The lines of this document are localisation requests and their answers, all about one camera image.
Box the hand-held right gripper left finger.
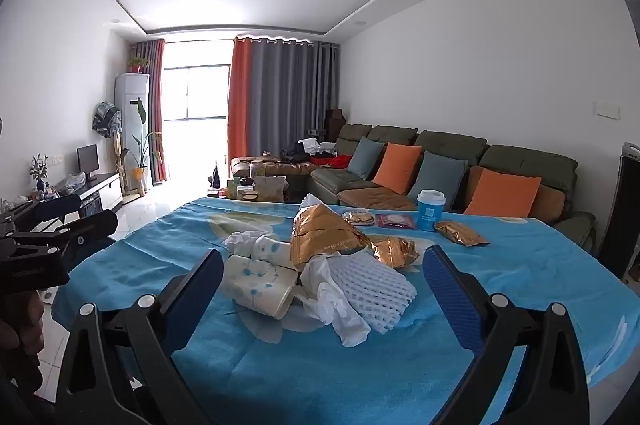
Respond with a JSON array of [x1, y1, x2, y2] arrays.
[[55, 247, 226, 425]]

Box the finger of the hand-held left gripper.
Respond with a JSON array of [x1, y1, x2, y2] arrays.
[[15, 209, 119, 266], [10, 194, 82, 231]]

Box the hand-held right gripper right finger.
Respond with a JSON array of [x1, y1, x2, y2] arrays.
[[422, 245, 591, 425]]

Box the dotted paper cup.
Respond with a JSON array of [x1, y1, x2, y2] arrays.
[[250, 235, 293, 268], [221, 255, 297, 321]]

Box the gold foil wrapper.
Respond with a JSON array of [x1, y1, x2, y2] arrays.
[[370, 237, 421, 271]]

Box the white tissue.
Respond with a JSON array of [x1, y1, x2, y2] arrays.
[[223, 230, 281, 253], [295, 257, 373, 348]]

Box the white foam fruit net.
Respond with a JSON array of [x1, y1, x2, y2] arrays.
[[322, 252, 417, 336]]

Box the large gold foil bag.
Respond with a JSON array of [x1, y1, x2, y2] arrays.
[[290, 202, 373, 271]]

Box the person's left hand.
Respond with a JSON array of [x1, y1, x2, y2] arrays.
[[0, 290, 47, 358]]

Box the blue vase with branch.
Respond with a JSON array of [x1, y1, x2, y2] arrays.
[[29, 154, 49, 201]]

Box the white TV cabinet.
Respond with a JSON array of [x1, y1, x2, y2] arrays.
[[50, 172, 123, 218]]

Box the black monitor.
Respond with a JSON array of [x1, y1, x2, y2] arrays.
[[76, 144, 100, 182]]

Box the blue floral tablecloth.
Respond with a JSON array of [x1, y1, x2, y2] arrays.
[[50, 198, 640, 425]]

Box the small gold snack packet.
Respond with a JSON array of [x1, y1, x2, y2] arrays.
[[434, 220, 490, 249]]

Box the blue cup with white lid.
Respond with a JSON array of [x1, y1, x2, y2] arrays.
[[416, 189, 446, 232]]

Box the purple snack packet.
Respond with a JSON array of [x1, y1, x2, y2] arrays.
[[375, 212, 418, 231]]

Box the tall leafy potted plant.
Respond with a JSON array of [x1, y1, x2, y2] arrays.
[[120, 98, 163, 196]]

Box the covered standing fan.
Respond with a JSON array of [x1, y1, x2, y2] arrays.
[[92, 100, 123, 176]]

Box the orange cushion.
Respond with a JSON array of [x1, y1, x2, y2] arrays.
[[463, 168, 542, 218], [372, 142, 423, 196]]

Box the clear cracker packet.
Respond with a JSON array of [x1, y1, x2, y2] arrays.
[[341, 210, 376, 227]]

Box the white standing air conditioner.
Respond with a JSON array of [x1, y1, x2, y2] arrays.
[[114, 72, 150, 193]]

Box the teal cushion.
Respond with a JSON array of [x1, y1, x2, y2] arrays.
[[346, 136, 386, 181], [407, 150, 469, 211]]

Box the green and brown sofa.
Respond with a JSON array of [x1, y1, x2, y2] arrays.
[[230, 122, 598, 256]]

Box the window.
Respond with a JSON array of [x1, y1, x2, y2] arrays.
[[162, 65, 231, 121]]

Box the pile of clothes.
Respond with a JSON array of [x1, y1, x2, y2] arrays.
[[282, 138, 351, 168]]

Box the brown cardboard boxes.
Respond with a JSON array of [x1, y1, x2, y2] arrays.
[[325, 108, 347, 141]]

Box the orange and grey curtain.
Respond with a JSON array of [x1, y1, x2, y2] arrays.
[[227, 34, 342, 166]]

